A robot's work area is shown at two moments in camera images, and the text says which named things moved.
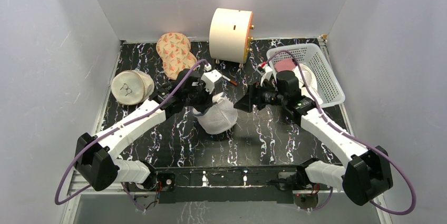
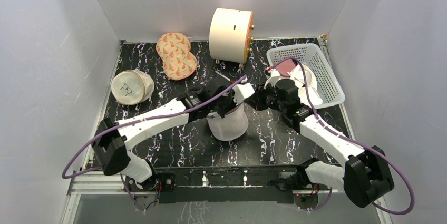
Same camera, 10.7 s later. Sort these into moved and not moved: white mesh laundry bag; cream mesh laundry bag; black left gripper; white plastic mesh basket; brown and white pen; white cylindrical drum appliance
Moved: white mesh laundry bag; black left gripper
Not moved: cream mesh laundry bag; brown and white pen; white cylindrical drum appliance; white plastic mesh basket
